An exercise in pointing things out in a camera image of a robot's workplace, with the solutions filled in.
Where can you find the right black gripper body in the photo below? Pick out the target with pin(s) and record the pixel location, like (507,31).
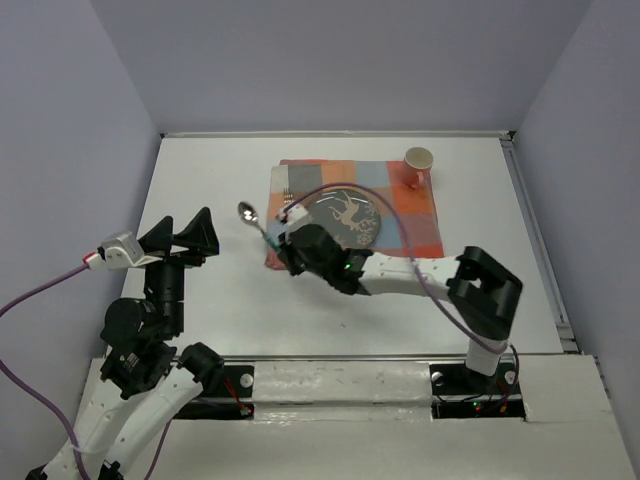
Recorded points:
(294,261)

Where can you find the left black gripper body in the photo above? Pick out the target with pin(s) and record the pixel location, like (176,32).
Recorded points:
(166,279)

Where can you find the spoon with teal handle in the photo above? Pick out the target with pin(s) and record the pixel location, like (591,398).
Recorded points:
(249,216)

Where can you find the fork with teal handle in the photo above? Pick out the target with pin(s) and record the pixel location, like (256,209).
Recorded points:
(288,196)

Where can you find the dark round deer plate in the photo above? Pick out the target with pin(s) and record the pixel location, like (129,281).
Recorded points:
(349,216)

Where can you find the orange grey checkered cloth napkin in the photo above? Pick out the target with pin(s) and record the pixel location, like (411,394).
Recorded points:
(381,182)

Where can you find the red white paper cup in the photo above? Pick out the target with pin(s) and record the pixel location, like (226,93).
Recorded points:
(417,163)

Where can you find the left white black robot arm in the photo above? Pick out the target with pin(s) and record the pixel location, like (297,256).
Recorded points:
(143,381)

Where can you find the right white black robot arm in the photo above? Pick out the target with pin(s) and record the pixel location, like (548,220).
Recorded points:
(476,293)

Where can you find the white front cover panel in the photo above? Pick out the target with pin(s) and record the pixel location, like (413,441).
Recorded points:
(373,419)

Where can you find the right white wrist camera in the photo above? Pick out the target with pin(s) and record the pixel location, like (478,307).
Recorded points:
(292,219)

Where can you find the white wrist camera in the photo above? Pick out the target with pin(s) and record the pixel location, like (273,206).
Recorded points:
(292,219)
(121,251)

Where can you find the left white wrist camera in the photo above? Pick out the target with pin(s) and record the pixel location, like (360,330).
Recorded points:
(121,251)

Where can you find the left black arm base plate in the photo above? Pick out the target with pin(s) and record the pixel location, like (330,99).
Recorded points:
(229,400)

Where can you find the aluminium table edge rail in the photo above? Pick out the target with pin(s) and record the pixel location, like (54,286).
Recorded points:
(500,134)

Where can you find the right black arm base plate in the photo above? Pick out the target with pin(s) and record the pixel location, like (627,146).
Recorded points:
(459,393)

